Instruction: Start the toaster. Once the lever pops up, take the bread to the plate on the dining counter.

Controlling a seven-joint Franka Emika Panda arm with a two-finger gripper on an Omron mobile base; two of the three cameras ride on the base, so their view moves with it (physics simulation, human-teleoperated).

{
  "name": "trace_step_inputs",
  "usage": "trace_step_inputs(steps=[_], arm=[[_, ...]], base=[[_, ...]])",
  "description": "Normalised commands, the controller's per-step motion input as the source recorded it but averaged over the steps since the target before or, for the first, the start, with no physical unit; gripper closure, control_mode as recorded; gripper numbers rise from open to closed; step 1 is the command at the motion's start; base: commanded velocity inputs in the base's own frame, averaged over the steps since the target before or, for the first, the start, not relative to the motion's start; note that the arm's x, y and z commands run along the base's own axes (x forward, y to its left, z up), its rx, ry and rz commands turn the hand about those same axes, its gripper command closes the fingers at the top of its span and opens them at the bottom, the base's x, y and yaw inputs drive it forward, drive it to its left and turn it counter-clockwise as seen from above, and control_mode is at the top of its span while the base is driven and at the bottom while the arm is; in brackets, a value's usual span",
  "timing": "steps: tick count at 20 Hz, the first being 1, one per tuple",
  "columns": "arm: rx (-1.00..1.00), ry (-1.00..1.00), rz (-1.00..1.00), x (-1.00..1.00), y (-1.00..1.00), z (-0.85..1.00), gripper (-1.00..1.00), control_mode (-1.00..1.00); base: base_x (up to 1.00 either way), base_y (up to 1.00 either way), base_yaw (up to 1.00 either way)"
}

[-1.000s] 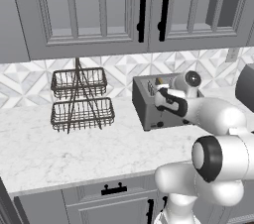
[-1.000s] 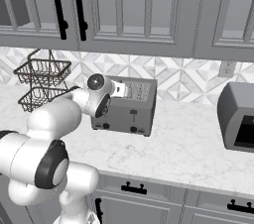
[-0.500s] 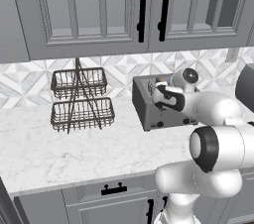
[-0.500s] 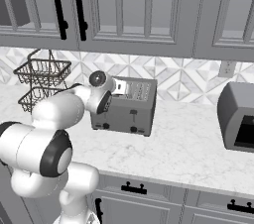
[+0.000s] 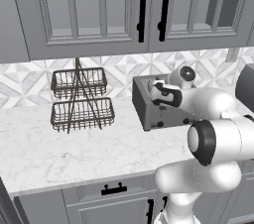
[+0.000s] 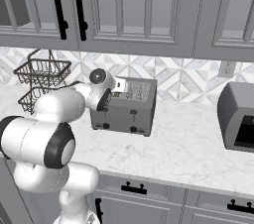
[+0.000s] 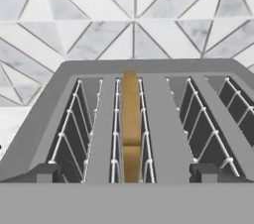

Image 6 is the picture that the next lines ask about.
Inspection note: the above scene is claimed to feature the bread slice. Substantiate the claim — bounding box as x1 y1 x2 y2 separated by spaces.
111 91 129 100

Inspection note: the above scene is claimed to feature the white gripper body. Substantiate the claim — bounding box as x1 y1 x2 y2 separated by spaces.
113 77 129 93

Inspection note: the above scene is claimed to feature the black drawer handle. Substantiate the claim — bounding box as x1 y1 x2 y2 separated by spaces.
226 198 254 215
120 181 148 195

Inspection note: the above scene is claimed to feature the black base cupboard handle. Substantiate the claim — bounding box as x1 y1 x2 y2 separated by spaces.
94 197 104 224

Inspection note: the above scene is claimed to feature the grey drawer front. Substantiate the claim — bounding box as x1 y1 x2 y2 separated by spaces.
184 188 254 217
93 174 187 203

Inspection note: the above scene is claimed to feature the grey toaster oven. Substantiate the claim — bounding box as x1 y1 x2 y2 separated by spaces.
216 81 254 154

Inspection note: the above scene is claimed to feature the grey wall cupboard door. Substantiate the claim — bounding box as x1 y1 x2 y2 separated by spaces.
192 0 254 62
67 0 206 59
0 0 80 52

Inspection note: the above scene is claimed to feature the grey two-slot toaster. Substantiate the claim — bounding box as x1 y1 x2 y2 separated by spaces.
89 75 159 138

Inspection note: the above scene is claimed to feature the white wall socket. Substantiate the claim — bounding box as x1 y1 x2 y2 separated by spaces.
217 60 238 78

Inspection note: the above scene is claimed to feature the grey base cupboard door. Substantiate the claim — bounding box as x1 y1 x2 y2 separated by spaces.
181 206 254 224
91 196 183 224

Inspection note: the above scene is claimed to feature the black wire basket stand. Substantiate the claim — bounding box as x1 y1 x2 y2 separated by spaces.
13 49 72 116

